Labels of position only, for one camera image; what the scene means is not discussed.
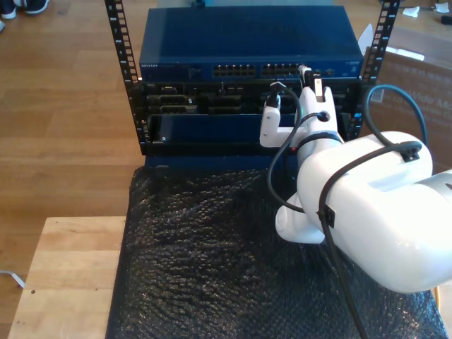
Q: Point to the black bubble-wrap mat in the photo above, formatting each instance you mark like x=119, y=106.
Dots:
x=194, y=265

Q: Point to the white paper flap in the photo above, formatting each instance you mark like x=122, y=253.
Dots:
x=366, y=35

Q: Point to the black perforated rack post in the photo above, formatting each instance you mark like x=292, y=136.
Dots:
x=121, y=42
x=385, y=28

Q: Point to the blue network switch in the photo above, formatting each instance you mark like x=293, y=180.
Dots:
x=229, y=35

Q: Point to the white flat strip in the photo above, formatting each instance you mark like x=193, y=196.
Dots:
x=14, y=277

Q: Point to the blue rack base plate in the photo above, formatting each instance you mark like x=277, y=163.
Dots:
x=212, y=161

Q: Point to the white shoe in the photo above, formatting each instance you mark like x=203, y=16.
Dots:
x=8, y=12
x=1, y=26

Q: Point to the dark blue shoe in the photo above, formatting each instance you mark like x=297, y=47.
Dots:
x=37, y=6

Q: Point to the white paper scrap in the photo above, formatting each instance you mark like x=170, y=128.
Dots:
x=410, y=12
x=441, y=7

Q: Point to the black rack shelf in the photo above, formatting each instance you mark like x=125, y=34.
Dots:
x=212, y=129

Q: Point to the brown cardboard monitor box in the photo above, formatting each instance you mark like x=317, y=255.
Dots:
x=409, y=70

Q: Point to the small black object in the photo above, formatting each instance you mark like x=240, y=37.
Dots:
x=446, y=20

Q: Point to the black rack server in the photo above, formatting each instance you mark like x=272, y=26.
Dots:
x=219, y=102

